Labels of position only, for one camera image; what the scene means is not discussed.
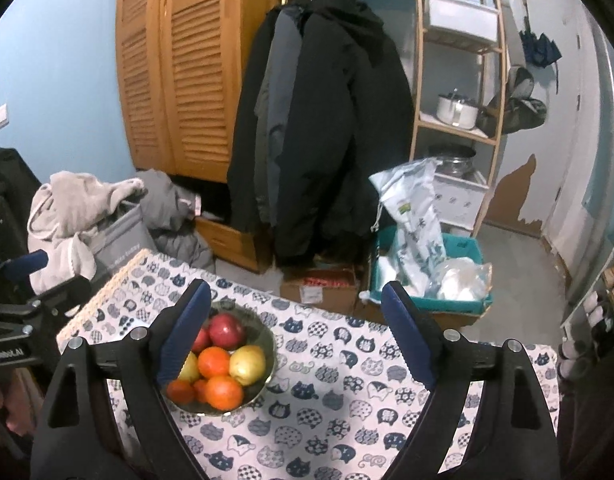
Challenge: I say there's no steel cooking pot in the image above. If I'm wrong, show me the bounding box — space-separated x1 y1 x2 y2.
436 88 481 131

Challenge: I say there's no steel stockpot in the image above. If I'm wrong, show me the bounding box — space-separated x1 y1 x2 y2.
426 144 476 179

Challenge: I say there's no black hooded coat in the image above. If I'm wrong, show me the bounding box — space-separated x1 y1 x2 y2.
226 0 416 267

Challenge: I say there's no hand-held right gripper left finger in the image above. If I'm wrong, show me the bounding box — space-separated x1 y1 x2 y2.
31 278 212 480

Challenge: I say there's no wooden shelf rack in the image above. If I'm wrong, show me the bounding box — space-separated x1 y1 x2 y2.
408 0 506 239

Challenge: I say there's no olive hanging bag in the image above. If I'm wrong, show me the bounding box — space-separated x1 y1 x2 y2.
478 65 548 136

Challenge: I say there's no white printed drawer box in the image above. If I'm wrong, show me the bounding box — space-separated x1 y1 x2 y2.
431 169 488 234

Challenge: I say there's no large cardboard box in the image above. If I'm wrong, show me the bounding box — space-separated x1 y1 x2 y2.
356 289 488 332

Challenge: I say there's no grey door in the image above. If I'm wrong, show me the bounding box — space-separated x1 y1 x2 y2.
506 0 596 242

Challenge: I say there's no dark grey jacket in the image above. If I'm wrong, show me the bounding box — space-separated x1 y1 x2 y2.
253 7 309 227

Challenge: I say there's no cat print cloth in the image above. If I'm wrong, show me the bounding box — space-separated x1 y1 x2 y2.
56 248 559 480

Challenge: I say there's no grey fabric bin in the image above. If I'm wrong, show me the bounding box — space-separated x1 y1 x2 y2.
89 201 159 282

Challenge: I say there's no orange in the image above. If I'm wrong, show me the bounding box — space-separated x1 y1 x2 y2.
197 346 232 380
204 375 244 411

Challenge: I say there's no green glass bowl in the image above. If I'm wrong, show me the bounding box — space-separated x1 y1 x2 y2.
159 301 277 417

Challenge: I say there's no small cardboard box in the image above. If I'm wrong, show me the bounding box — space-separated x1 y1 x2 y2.
279 266 361 318

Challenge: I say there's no wooden louvered wardrobe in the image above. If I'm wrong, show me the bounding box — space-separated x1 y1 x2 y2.
114 0 284 184

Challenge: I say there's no white shoe rack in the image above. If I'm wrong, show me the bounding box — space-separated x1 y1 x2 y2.
558 239 614 392

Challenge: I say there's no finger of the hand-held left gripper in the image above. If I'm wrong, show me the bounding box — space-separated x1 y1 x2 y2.
16 275 93 319
0 250 49 282

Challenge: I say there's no white rice bag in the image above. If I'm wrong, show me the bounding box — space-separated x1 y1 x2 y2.
369 157 446 299

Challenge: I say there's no clear plastic bag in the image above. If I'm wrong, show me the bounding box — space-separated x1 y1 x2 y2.
433 257 494 302

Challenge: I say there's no teal plastic basket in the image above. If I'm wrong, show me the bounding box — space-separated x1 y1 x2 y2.
368 231 494 314

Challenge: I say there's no dark blue umbrella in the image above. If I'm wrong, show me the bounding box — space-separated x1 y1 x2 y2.
518 0 562 94

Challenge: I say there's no grey pipe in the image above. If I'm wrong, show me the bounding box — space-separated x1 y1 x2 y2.
588 19 614 242

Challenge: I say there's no white storage bin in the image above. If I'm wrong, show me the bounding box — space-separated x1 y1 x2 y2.
424 0 501 44

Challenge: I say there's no wooden drawer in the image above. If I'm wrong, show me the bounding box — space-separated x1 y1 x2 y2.
193 214 275 276

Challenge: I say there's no grey garment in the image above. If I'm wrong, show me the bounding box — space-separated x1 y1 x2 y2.
134 169 216 274

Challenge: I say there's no black fabric chair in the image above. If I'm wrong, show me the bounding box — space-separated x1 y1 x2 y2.
0 147 44 306

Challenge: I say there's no dark red apple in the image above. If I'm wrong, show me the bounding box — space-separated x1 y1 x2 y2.
208 313 247 351

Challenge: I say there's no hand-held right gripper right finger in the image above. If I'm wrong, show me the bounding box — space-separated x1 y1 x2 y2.
381 281 562 480

